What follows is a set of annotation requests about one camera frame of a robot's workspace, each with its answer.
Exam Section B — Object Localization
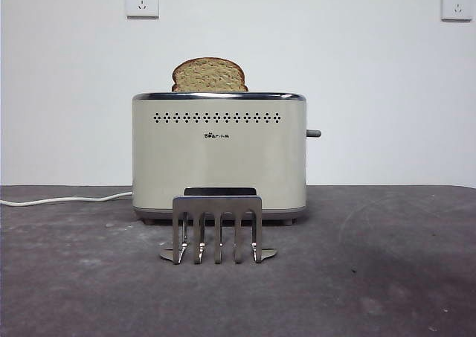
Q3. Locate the brown wholegrain bread slice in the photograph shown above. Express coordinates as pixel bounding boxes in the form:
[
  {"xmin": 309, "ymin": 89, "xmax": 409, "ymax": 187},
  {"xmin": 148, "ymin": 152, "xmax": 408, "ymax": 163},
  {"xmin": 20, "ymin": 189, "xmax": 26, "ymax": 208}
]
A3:
[{"xmin": 170, "ymin": 57, "xmax": 249, "ymax": 92}]

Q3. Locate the cream steel two-slot toaster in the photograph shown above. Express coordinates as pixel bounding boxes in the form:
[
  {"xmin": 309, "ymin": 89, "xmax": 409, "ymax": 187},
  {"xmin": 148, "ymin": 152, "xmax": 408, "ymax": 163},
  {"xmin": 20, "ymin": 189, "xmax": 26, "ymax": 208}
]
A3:
[{"xmin": 131, "ymin": 90, "xmax": 309, "ymax": 226}]

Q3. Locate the silver metal toast rack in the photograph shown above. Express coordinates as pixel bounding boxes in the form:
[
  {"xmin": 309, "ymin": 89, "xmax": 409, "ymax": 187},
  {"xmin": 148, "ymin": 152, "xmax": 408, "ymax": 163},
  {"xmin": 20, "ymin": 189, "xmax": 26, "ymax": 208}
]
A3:
[{"xmin": 158, "ymin": 187, "xmax": 278, "ymax": 266}]

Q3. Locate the white wall socket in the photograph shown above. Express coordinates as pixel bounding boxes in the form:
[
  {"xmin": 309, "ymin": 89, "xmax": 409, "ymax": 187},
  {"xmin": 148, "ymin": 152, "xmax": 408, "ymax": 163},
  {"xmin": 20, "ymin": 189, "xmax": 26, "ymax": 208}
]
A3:
[
  {"xmin": 440, "ymin": 0, "xmax": 474, "ymax": 22},
  {"xmin": 125, "ymin": 0, "xmax": 160, "ymax": 19}
]

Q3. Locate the white power cable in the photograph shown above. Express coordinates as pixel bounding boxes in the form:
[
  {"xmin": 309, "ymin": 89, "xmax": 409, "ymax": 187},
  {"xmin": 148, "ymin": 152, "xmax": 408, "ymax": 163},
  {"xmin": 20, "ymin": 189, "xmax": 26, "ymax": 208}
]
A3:
[{"xmin": 0, "ymin": 190, "xmax": 134, "ymax": 207}]

